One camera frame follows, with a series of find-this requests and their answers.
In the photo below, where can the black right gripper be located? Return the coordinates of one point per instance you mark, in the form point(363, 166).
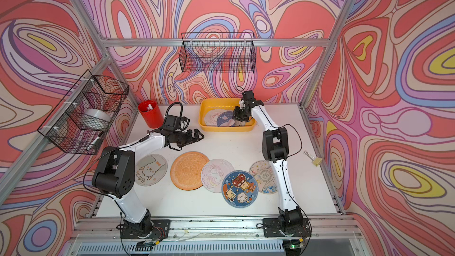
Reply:
point(236, 116)

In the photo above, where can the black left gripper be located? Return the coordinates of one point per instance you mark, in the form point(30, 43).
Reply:
point(191, 140)

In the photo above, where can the pink bunny coaster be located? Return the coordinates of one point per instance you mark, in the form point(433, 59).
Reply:
point(242, 123)

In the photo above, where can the purple space bunny coaster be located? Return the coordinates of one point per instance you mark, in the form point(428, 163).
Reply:
point(226, 119)

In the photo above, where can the pink rainbow horse coaster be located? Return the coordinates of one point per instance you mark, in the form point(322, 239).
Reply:
point(211, 117)

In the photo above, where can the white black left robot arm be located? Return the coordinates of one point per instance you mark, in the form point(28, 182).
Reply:
point(115, 172)

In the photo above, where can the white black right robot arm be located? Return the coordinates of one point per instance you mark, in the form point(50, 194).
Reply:
point(275, 149)

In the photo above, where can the yellow plastic storage box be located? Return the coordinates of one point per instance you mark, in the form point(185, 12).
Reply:
point(227, 104)

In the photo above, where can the orange waffle pattern coaster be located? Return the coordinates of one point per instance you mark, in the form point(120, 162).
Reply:
point(186, 170)

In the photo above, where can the pink unicorn coaster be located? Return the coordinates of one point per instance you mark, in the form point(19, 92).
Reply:
point(214, 173)

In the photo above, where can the red cylindrical cup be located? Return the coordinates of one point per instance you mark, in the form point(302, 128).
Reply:
point(151, 113)

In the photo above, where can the beige cat coaster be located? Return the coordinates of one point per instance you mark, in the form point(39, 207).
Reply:
point(150, 170)

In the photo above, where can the beige wave pattern coaster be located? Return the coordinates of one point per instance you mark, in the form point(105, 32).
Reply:
point(264, 175)

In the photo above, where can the blue toast cartoon coaster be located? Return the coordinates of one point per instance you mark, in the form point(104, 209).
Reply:
point(240, 189)

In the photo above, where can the small brass padlock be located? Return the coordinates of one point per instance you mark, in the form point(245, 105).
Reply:
point(316, 161)

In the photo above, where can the silver tape roll in basket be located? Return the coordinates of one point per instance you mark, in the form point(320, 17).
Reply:
point(94, 119)

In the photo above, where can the black wire basket on back wall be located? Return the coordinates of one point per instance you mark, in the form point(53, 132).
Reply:
point(218, 52)

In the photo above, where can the black wire basket on wall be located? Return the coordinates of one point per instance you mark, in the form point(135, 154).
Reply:
point(63, 128)
point(218, 52)

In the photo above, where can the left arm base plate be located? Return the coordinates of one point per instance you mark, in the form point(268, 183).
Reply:
point(156, 229)

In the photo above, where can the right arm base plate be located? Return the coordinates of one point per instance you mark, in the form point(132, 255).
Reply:
point(274, 228)

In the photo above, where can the black wire basket on left wall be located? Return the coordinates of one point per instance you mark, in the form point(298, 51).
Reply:
point(63, 128)

